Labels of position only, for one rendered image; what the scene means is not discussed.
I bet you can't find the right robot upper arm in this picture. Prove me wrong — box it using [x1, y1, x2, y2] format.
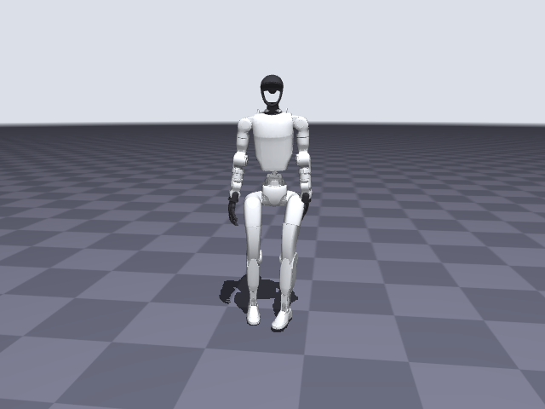
[234, 116, 254, 167]

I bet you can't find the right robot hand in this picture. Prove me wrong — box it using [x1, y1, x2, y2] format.
[228, 192, 238, 226]

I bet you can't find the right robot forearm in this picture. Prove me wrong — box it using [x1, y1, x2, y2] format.
[229, 153, 244, 198]

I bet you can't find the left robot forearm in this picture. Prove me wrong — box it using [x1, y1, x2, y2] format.
[298, 154, 313, 199]

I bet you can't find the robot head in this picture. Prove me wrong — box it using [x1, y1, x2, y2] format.
[261, 75, 284, 115]

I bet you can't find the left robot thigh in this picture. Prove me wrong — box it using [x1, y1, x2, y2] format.
[279, 190, 305, 264]

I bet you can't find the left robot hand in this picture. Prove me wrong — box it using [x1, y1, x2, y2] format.
[301, 193, 311, 219]

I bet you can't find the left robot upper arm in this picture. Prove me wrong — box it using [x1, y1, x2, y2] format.
[291, 115, 309, 166]

